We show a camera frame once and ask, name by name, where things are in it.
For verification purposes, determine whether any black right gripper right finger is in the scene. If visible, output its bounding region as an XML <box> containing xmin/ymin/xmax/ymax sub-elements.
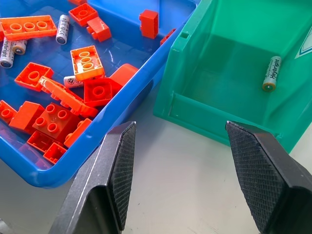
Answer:
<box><xmin>225</xmin><ymin>120</ymin><xmax>312</xmax><ymax>234</ymax></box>

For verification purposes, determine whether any red four-stud building brick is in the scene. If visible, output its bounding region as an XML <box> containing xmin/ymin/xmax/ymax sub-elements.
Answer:
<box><xmin>32</xmin><ymin>103</ymin><xmax>81</xmax><ymax>144</ymax></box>

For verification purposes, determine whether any green plastic bin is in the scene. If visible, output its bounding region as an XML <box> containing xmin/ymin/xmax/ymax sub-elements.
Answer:
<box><xmin>153</xmin><ymin>0</ymin><xmax>312</xmax><ymax>155</ymax></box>

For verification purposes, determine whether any silver Heybright AA battery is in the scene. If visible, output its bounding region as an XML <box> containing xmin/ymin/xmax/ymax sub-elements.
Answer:
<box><xmin>0</xmin><ymin>36</ymin><xmax>15</xmax><ymax>69</ymax></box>
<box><xmin>12</xmin><ymin>39</ymin><xmax>28</xmax><ymax>55</ymax></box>
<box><xmin>63</xmin><ymin>75</ymin><xmax>85</xmax><ymax>89</ymax></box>
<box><xmin>262</xmin><ymin>56</ymin><xmax>282</xmax><ymax>93</ymax></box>
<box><xmin>56</xmin><ymin>14</ymin><xmax>71</xmax><ymax>45</ymax></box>

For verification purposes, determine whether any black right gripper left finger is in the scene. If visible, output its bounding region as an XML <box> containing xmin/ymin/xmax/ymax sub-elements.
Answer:
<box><xmin>48</xmin><ymin>121</ymin><xmax>137</xmax><ymax>234</ymax></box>

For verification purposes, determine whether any blue plastic tray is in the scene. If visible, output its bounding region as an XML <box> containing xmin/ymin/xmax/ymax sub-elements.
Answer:
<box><xmin>0</xmin><ymin>0</ymin><xmax>202</xmax><ymax>189</ymax></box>

